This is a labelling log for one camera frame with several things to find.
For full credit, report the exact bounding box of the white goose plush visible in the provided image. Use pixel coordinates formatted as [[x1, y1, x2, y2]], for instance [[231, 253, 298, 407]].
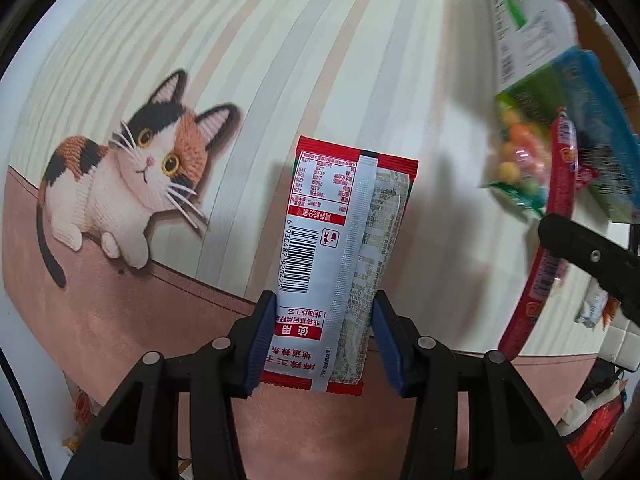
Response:
[[555, 379, 628, 437]]

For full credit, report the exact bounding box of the grey white snack packet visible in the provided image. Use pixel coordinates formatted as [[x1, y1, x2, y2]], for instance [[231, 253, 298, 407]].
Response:
[[574, 278, 608, 328]]

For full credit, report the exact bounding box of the white padded chair right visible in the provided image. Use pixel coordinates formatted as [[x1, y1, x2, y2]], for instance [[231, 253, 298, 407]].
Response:
[[599, 312, 640, 372]]

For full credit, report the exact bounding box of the red sausage stick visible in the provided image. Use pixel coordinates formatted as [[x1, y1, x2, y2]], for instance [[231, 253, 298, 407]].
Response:
[[498, 108, 578, 361]]

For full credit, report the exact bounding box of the colourful candy ball bag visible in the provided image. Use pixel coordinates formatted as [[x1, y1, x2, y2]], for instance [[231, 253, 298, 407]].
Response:
[[483, 92, 551, 218]]

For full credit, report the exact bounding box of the striped cat table mat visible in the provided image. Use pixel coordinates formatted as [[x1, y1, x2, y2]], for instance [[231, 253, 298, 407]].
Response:
[[1, 0, 535, 474]]

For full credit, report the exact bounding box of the red white packet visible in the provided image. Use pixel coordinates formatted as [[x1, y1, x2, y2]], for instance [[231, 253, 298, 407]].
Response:
[[262, 136, 419, 394]]

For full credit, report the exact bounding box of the cardboard snack box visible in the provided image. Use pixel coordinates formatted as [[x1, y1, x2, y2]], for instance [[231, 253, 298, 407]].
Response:
[[491, 0, 639, 224]]

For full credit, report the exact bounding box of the small red chocolate packet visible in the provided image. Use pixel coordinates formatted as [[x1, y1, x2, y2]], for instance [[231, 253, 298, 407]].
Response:
[[575, 166, 599, 191]]

